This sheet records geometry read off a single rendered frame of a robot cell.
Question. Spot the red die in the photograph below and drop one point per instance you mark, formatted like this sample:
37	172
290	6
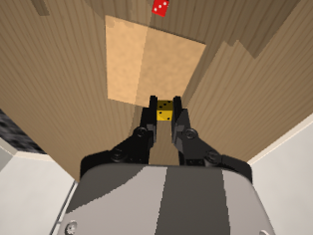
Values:
160	7

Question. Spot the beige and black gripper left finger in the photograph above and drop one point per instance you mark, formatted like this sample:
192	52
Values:
134	149

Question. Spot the yellow die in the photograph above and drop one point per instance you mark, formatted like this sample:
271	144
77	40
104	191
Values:
164	110

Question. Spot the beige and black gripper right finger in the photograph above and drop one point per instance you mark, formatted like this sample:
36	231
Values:
193	151

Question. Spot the tan mat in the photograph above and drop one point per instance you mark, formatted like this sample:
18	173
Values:
143	61

